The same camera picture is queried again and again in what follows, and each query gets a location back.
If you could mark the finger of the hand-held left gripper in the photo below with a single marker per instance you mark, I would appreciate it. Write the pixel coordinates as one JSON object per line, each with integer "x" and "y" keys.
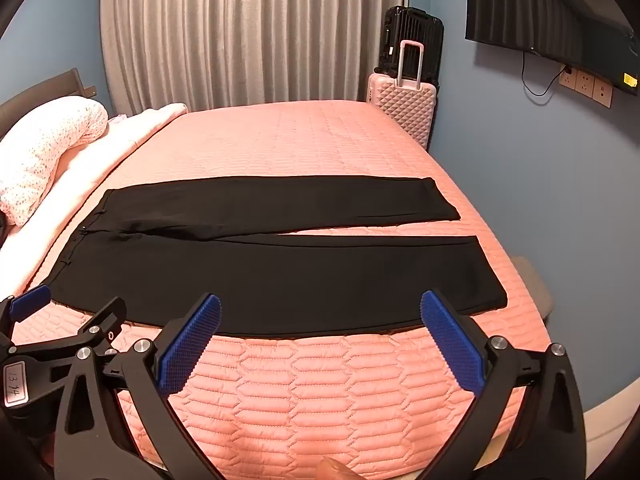
{"x": 102, "y": 317}
{"x": 31, "y": 303}

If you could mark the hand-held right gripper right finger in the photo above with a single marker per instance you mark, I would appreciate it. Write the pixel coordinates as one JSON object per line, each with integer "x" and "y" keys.
{"x": 452, "y": 342}

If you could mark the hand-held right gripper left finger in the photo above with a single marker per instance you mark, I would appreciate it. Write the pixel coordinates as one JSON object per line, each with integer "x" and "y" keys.
{"x": 192, "y": 342}

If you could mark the black pants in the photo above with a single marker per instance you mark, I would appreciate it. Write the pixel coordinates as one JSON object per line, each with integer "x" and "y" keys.
{"x": 250, "y": 280}

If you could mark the white dotted pillow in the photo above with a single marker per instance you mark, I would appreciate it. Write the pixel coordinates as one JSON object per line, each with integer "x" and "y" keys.
{"x": 45, "y": 150}

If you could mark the grey headboard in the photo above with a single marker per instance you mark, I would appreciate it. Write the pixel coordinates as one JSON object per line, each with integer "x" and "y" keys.
{"x": 50, "y": 85}

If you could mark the pink quilted bed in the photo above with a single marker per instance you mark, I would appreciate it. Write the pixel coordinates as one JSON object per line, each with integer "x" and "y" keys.
{"x": 300, "y": 150}

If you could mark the pink suitcase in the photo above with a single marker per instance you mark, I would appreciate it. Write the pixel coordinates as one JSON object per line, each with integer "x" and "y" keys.
{"x": 400, "y": 105}

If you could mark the grey pleated curtain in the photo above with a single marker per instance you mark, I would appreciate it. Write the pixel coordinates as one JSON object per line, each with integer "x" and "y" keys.
{"x": 250, "y": 35}

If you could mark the black suitcase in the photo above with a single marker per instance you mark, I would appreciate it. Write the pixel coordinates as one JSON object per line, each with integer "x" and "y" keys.
{"x": 400, "y": 25}

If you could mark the wall socket panel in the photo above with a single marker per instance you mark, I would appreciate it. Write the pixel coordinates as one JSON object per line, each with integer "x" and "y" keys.
{"x": 585, "y": 85}

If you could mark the wall-mounted television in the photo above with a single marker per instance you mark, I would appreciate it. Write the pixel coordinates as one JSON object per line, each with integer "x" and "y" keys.
{"x": 525, "y": 10}

